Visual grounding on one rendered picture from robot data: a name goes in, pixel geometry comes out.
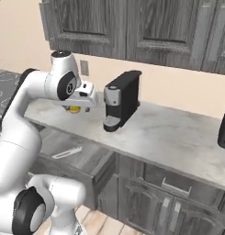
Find grey wood wall cupboard door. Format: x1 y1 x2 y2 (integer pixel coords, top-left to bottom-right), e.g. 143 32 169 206
201 0 225 76
125 0 217 72
39 0 128 62

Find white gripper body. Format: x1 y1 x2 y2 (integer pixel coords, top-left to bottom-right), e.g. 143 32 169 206
51 90 101 109

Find black coffee machine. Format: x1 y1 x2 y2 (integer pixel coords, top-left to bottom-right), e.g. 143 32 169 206
102 70 143 133

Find silver tongs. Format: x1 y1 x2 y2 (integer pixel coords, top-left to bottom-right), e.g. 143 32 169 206
51 145 84 161

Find grey wood base cupboard door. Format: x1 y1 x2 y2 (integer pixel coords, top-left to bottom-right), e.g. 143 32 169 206
169 196 225 235
117 175 173 235

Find black toaster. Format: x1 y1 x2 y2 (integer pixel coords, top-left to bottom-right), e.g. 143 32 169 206
217 104 225 151

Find grey wood drawer front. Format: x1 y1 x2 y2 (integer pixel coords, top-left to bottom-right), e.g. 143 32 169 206
142 162 225 211

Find grey wall outlet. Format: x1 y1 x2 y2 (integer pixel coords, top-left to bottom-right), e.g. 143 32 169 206
79 59 90 77

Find grey base cupboard handle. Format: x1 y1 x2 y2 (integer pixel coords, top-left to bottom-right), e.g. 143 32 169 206
169 201 182 232
159 196 172 228

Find grey drawer handle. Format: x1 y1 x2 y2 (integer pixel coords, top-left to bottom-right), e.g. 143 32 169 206
161 176 192 198

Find open grey wood drawer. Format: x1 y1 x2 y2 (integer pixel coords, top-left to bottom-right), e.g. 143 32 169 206
25 121 118 212

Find black hob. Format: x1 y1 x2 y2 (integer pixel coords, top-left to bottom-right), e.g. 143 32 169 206
0 69 22 141

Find yellow round object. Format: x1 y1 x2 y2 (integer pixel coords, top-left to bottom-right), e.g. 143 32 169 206
66 106 82 115

